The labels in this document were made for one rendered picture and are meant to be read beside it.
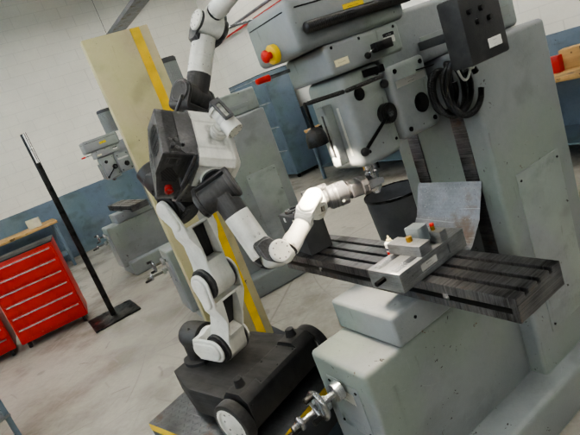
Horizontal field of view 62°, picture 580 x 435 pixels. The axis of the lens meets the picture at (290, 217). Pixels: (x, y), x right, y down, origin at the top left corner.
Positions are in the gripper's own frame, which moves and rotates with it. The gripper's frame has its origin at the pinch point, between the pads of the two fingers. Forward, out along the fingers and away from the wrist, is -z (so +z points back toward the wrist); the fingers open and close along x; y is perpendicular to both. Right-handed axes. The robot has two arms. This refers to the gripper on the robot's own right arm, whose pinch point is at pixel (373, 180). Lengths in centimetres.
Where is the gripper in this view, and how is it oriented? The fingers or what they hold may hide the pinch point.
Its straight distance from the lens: 179.6
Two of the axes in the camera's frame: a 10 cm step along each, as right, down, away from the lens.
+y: 3.3, 9.1, 2.5
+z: -9.3, 3.5, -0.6
